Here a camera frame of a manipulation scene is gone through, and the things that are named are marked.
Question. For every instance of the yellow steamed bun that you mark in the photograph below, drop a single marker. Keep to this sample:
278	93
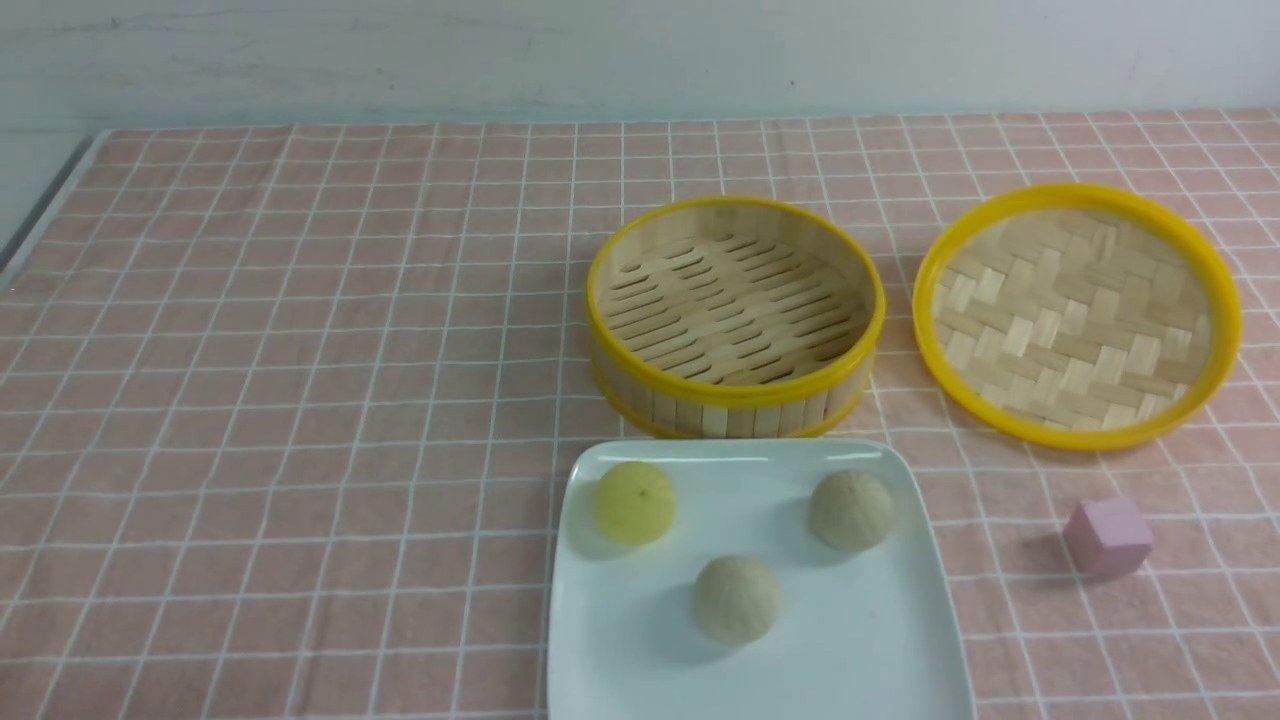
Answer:
634	503

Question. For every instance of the white steamed bun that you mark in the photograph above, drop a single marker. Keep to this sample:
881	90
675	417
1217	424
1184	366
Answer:
737	599
852	511

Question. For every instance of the white square plate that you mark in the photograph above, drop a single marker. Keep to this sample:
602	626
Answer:
866	636

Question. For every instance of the yellow-rimmed bamboo steamer basket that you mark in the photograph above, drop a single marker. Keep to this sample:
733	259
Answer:
730	317

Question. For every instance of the pink checkered tablecloth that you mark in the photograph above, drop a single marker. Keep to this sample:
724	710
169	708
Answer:
287	413

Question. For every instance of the yellow-rimmed woven steamer lid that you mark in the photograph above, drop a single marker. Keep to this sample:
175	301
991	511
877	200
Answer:
1077	316

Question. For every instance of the pink cube block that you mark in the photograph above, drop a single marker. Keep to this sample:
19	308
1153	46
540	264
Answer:
1108	538

